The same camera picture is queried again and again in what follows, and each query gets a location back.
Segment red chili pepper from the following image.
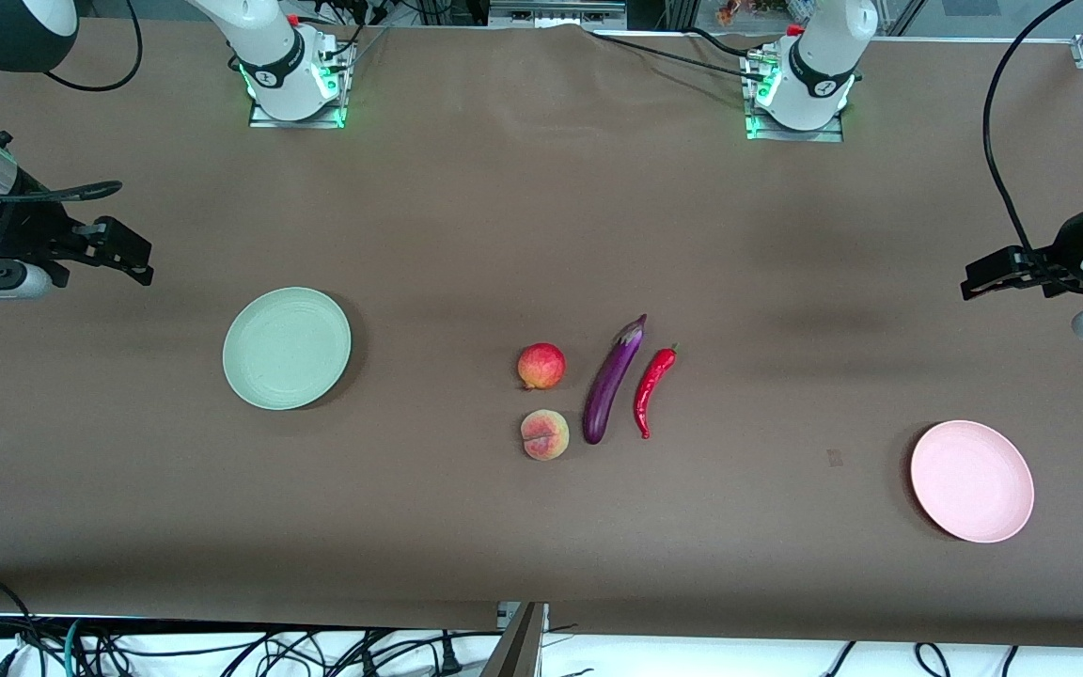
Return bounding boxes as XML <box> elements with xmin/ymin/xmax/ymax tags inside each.
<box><xmin>633</xmin><ymin>343</ymin><xmax>680</xmax><ymax>440</ymax></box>

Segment purple eggplant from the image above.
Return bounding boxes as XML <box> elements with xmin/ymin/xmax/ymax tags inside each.
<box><xmin>582</xmin><ymin>314</ymin><xmax>649</xmax><ymax>446</ymax></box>

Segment red pomegranate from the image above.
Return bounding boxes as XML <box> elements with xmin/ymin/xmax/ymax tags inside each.
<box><xmin>517</xmin><ymin>342</ymin><xmax>567</xmax><ymax>391</ymax></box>

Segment pink yellow peach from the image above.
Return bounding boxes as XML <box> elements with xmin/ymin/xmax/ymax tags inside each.
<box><xmin>520</xmin><ymin>409</ymin><xmax>571</xmax><ymax>462</ymax></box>

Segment pale green plate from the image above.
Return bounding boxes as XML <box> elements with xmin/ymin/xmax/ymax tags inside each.
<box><xmin>223</xmin><ymin>287</ymin><xmax>353</xmax><ymax>411</ymax></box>

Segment pink plate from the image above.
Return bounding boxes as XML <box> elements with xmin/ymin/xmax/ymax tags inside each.
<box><xmin>910</xmin><ymin>420</ymin><xmax>1036</xmax><ymax>544</ymax></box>

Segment colourful toy pile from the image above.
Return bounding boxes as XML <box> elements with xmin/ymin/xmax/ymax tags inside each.
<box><xmin>714</xmin><ymin>0</ymin><xmax>811</xmax><ymax>27</ymax></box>

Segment brown table cloth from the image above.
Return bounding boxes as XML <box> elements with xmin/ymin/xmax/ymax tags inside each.
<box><xmin>0</xmin><ymin>19</ymin><xmax>1083</xmax><ymax>650</ymax></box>

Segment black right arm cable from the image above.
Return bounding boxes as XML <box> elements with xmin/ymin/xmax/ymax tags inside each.
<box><xmin>0</xmin><ymin>0</ymin><xmax>145</xmax><ymax>205</ymax></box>

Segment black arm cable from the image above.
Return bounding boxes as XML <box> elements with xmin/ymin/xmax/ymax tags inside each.
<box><xmin>0</xmin><ymin>0</ymin><xmax>145</xmax><ymax>205</ymax></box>
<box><xmin>981</xmin><ymin>0</ymin><xmax>1080</xmax><ymax>257</ymax></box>

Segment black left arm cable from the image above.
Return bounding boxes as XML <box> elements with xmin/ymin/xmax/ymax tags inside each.
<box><xmin>981</xmin><ymin>0</ymin><xmax>1080</xmax><ymax>257</ymax></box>

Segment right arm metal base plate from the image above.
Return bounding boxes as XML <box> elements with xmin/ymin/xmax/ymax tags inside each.
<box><xmin>248</xmin><ymin>42</ymin><xmax>356</xmax><ymax>130</ymax></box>

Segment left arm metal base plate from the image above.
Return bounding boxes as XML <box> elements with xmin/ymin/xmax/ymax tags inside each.
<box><xmin>742</xmin><ymin>49</ymin><xmax>846</xmax><ymax>144</ymax></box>

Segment black cable across cloth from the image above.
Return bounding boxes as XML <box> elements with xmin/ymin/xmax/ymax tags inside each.
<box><xmin>589</xmin><ymin>31</ymin><xmax>768</xmax><ymax>86</ymax></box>

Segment aluminium profile post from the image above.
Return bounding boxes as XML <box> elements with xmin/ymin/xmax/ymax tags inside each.
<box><xmin>480</xmin><ymin>602</ymin><xmax>551</xmax><ymax>677</ymax></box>

